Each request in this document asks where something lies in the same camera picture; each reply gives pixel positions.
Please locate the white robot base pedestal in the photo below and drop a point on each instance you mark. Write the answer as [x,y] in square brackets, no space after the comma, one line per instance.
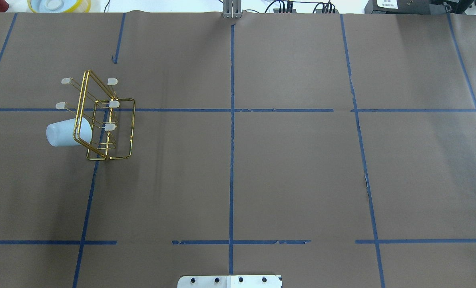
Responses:
[231,281]

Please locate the light blue plastic cup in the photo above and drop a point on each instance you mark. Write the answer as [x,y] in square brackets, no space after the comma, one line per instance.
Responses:
[62,133]

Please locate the gold wire cup holder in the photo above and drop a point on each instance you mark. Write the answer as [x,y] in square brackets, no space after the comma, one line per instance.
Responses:
[111,118]

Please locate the yellow rimmed bowl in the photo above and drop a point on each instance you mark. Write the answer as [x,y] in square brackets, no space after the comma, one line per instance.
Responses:
[59,6]

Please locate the aluminium frame post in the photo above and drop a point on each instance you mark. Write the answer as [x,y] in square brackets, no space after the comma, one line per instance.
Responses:
[232,9]

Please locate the black desktop computer box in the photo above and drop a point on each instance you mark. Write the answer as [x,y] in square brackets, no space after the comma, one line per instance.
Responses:
[416,7]

